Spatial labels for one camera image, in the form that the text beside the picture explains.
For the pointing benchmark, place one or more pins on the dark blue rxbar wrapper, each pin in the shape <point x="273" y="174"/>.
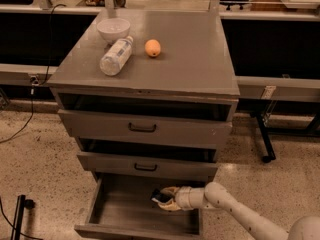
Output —
<point x="159" y="197"/>

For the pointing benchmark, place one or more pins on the black stand on floor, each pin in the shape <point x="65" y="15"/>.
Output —
<point x="16" y="225"/>

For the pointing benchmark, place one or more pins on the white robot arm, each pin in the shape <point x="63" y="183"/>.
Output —
<point x="214" y="195"/>

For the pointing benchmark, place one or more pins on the clear plastic water bottle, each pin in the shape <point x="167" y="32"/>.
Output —
<point x="115" y="58"/>

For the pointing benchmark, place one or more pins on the grey drawer cabinet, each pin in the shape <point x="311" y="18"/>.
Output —
<point x="192" y="78"/>

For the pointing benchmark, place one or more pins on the orange fruit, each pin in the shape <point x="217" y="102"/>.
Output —
<point x="152" y="48"/>

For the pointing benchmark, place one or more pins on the grey bottom drawer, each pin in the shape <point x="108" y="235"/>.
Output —
<point x="122" y="209"/>

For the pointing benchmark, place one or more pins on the grey top drawer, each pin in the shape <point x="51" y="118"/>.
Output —
<point x="145" y="129"/>

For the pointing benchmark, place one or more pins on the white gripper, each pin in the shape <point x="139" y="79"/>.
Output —
<point x="182" y="197"/>

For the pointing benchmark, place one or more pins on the white ceramic bowl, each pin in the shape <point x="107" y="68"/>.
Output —
<point x="113" y="29"/>

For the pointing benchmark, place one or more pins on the grey drawer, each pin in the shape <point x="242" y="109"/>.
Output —
<point x="122" y="209"/>
<point x="147" y="167"/>
<point x="145" y="129"/>

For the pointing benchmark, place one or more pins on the grey middle drawer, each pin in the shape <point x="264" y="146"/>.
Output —
<point x="147" y="167"/>

